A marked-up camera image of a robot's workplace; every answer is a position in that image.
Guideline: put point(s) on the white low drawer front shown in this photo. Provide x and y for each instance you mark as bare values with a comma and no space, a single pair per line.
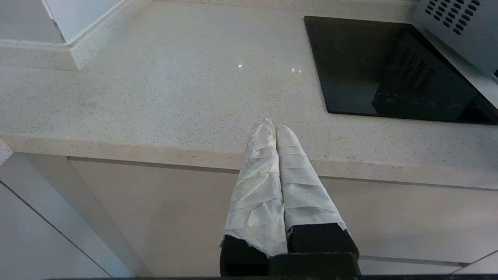
408,267

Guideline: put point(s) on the white cabinet corner panel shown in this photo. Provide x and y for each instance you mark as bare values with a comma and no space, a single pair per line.
78,217

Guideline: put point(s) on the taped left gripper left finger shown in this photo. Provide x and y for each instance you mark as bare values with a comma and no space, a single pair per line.
256,202

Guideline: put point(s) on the silver black microwave oven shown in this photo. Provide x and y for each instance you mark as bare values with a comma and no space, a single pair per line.
467,42

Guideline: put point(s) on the white cabinet door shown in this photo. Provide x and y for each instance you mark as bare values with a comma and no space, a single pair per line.
23,249

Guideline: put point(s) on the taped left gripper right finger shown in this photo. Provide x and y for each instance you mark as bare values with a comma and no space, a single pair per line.
307,202

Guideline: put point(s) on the black glass induction cooktop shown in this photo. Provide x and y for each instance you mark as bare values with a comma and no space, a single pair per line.
350,70

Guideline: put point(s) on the white wide cabinet front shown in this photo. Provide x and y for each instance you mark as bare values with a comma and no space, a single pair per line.
155,214

